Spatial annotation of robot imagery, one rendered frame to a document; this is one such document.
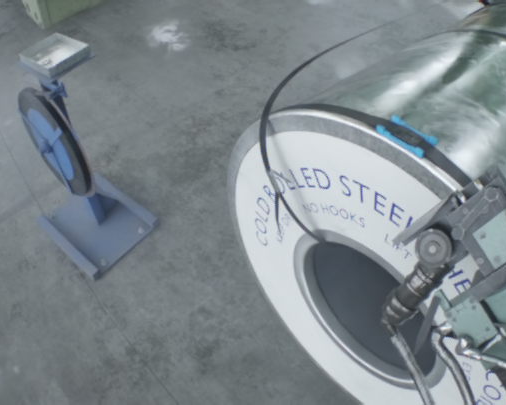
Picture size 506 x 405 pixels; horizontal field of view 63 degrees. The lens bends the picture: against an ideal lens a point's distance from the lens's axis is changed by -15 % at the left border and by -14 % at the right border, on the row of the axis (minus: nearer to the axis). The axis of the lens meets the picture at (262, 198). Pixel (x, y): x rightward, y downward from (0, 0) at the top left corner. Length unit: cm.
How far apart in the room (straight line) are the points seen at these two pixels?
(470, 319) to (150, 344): 170
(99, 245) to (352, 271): 146
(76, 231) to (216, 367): 114
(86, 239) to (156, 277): 50
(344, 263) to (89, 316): 132
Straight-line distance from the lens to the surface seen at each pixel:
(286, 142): 112
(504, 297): 66
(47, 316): 246
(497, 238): 66
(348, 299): 158
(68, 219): 279
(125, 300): 234
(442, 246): 71
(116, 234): 260
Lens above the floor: 191
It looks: 47 degrees down
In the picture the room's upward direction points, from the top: 3 degrees counter-clockwise
